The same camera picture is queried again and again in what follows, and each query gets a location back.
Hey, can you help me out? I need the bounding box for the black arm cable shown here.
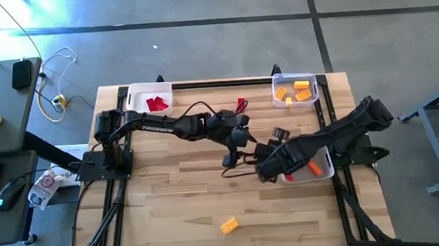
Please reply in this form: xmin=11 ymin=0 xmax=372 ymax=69
xmin=220 ymin=151 xmax=261 ymax=179
xmin=179 ymin=99 xmax=222 ymax=122

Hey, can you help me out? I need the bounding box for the clear plastic bin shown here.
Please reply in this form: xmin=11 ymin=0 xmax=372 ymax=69
xmin=271 ymin=70 xmax=322 ymax=110

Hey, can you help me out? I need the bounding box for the black power adapter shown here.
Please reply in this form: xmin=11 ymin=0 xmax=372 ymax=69
xmin=10 ymin=59 xmax=35 ymax=90

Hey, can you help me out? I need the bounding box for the black desk caster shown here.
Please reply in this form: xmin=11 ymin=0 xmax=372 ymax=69
xmin=22 ymin=233 xmax=39 ymax=246

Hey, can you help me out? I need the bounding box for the yellow cable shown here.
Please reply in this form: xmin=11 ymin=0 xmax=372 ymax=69
xmin=34 ymin=73 xmax=68 ymax=125

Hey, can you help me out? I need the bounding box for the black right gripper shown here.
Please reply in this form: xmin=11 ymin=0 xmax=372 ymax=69
xmin=251 ymin=127 xmax=294 ymax=184

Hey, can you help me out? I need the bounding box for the grey desk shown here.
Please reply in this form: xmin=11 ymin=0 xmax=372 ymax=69
xmin=0 ymin=149 xmax=44 ymax=246
xmin=0 ymin=56 xmax=49 ymax=155

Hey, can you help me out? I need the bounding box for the white paper sheet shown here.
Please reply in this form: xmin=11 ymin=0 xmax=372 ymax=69
xmin=49 ymin=142 xmax=93 ymax=189

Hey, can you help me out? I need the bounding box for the white plastic bin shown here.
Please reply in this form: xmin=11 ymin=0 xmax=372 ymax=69
xmin=123 ymin=80 xmax=175 ymax=120

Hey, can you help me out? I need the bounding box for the white printed snack packet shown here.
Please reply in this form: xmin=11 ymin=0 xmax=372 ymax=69
xmin=26 ymin=167 xmax=67 ymax=212

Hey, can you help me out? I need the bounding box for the white cable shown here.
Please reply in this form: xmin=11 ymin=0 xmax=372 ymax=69
xmin=39 ymin=46 xmax=81 ymax=98

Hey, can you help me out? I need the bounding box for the pale grey plastic bin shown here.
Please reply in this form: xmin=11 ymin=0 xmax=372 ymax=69
xmin=278 ymin=145 xmax=336 ymax=186

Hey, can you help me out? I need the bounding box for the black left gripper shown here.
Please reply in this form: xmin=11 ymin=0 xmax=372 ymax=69
xmin=223 ymin=124 xmax=260 ymax=155

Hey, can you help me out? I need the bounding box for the orange building block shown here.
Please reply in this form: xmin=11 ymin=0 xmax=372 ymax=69
xmin=307 ymin=159 xmax=324 ymax=178

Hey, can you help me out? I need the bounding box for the black desk leg bar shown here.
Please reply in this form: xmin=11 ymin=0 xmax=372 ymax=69
xmin=21 ymin=127 xmax=83 ymax=177

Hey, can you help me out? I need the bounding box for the grey metal table frame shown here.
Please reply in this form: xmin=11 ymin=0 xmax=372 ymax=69
xmin=396 ymin=75 xmax=439 ymax=199

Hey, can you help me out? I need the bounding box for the black computer mouse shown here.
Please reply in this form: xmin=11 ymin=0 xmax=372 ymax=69
xmin=0 ymin=176 xmax=29 ymax=213

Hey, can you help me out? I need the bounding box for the yellow and white plug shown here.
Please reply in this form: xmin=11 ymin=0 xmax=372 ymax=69
xmin=51 ymin=94 xmax=68 ymax=109

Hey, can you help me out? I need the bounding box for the black diagonal frame brace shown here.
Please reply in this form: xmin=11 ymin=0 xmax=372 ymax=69
xmin=336 ymin=183 xmax=393 ymax=245
xmin=68 ymin=181 xmax=133 ymax=246

